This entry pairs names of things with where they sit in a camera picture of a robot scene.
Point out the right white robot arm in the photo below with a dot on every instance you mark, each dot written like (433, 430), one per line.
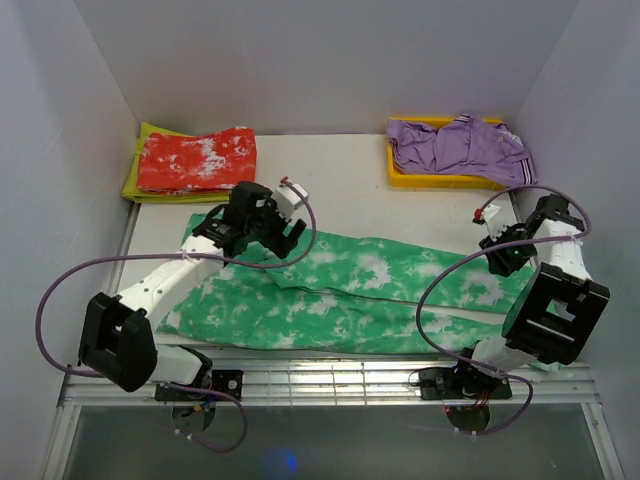
(553, 317)

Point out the purple trousers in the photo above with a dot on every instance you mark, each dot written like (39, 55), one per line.
(467, 145)

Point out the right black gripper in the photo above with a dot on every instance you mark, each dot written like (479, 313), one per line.
(499, 264)

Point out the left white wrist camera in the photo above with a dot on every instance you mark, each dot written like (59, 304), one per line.
(289, 197)

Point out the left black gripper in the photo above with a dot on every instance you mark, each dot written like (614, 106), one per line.
(279, 244)

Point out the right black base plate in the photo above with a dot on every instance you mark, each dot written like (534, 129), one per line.
(457, 383)

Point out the yellow folded trousers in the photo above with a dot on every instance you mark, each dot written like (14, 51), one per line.
(131, 182)

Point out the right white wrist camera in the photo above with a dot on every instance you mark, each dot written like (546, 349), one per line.
(494, 219)

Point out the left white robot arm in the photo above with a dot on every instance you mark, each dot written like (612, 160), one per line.
(118, 340)

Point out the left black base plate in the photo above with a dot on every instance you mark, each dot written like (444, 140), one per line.
(226, 381)

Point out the red tie-dye folded trousers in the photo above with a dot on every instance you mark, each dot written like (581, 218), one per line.
(197, 157)

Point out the yellow plastic tray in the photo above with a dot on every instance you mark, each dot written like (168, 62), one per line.
(398, 179)

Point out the green tie-dye trousers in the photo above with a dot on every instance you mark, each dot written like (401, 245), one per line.
(349, 295)

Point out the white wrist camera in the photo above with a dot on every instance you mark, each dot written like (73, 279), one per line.
(494, 219)
(289, 197)

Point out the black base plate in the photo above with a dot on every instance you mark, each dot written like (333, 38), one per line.
(457, 383)
(226, 381)

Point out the aluminium rail frame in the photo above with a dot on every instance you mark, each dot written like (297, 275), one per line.
(313, 378)

